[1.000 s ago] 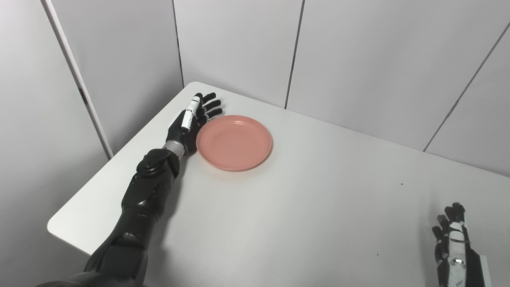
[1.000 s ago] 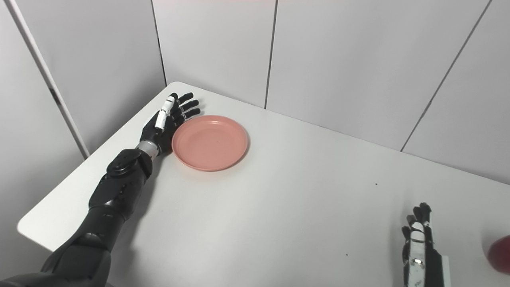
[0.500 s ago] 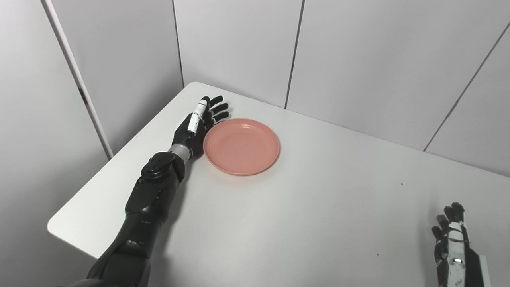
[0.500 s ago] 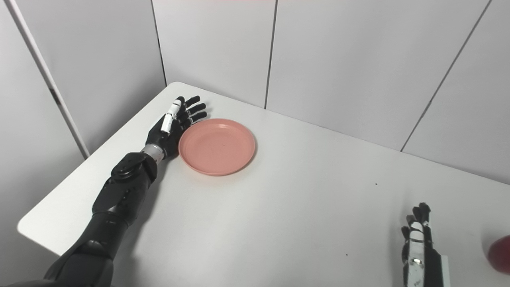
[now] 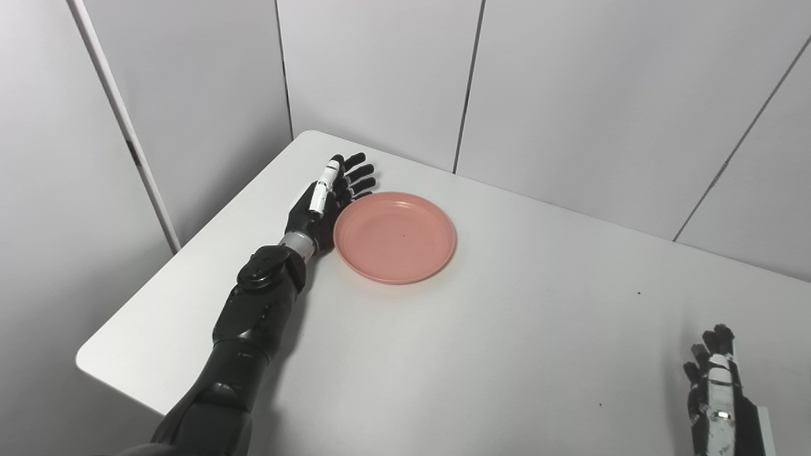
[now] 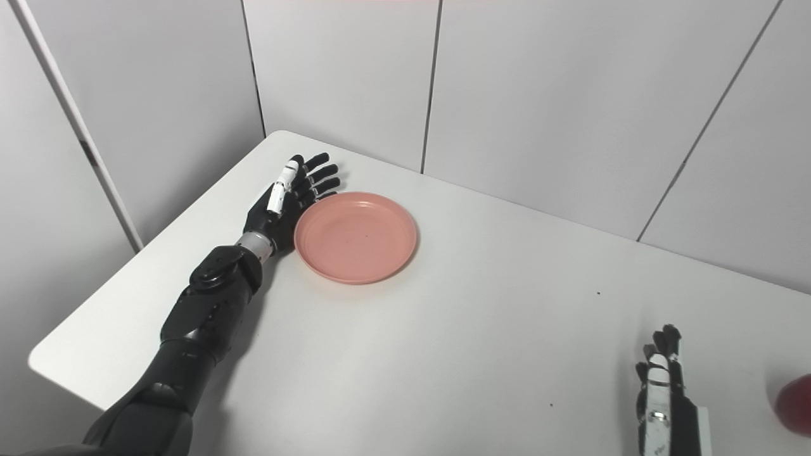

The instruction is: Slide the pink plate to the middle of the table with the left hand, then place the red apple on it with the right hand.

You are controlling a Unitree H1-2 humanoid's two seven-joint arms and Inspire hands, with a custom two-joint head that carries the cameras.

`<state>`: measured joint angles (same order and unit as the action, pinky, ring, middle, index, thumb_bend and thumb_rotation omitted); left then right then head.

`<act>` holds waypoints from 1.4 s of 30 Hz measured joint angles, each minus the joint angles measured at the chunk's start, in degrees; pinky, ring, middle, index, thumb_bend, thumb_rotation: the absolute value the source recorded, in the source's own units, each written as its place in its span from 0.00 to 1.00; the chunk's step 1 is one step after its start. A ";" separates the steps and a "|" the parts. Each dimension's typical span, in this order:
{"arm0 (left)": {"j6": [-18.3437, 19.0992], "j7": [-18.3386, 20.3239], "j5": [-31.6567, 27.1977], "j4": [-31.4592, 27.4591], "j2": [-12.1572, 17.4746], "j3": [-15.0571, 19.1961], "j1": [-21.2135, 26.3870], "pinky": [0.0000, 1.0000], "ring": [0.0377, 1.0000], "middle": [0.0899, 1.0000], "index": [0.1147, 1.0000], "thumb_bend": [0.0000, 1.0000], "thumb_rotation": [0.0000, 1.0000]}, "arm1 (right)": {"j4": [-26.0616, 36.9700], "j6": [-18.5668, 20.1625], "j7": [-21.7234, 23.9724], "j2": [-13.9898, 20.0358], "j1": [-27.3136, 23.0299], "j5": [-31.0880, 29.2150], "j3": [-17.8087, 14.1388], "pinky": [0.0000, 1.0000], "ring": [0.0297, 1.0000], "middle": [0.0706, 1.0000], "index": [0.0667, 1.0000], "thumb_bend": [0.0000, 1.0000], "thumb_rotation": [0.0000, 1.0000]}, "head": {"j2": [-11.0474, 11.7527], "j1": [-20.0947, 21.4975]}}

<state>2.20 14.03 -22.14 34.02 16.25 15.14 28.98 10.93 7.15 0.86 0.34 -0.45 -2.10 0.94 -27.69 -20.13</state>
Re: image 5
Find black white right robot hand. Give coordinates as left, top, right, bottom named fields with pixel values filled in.
left=682, top=324, right=777, bottom=456

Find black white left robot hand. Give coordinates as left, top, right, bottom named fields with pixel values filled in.
left=284, top=153, right=377, bottom=254

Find pink round plate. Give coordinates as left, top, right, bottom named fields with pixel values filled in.
left=333, top=192, right=457, bottom=285

